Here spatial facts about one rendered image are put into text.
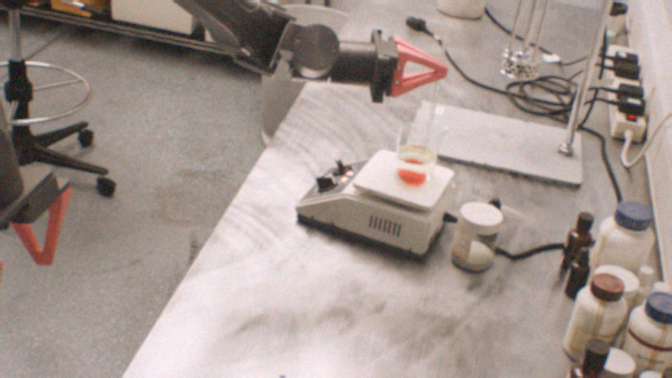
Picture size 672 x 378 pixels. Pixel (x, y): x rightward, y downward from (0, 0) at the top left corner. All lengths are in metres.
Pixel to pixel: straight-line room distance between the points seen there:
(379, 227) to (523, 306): 0.22
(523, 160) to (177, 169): 1.55
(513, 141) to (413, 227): 0.43
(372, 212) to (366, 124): 0.38
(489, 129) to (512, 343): 0.58
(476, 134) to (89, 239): 1.30
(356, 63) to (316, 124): 0.45
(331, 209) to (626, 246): 0.40
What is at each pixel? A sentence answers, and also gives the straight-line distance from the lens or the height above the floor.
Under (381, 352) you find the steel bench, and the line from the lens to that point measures 1.15.
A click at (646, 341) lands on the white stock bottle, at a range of 1.17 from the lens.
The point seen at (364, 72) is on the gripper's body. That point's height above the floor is 1.01.
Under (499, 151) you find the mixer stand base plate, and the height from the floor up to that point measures 0.76.
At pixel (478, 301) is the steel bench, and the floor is 0.75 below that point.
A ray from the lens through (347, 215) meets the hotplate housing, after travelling 1.32.
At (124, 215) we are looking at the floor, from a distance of 2.72.
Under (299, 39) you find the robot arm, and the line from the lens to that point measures 1.13.
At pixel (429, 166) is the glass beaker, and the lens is 1.31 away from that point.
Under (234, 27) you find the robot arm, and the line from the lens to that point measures 1.13.
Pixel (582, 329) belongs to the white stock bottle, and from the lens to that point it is 1.19.
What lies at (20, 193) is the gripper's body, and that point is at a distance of 0.80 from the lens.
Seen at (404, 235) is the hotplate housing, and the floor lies 0.79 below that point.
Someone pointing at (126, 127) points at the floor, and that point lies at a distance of 3.18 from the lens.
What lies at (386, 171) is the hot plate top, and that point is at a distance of 1.34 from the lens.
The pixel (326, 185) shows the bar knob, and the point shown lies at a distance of 1.35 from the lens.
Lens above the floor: 1.49
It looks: 31 degrees down
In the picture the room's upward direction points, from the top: 8 degrees clockwise
